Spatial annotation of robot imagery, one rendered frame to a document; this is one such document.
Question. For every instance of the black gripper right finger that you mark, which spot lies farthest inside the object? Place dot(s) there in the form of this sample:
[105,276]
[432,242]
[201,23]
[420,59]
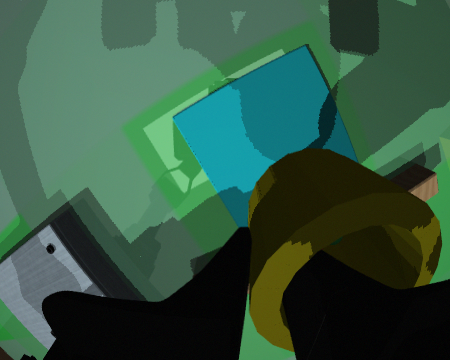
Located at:
[337,313]

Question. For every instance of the brown wood-grain flat bar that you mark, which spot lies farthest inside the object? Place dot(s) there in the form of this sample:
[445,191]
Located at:
[419,181]

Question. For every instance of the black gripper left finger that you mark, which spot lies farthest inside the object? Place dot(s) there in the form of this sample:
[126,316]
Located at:
[201,321]

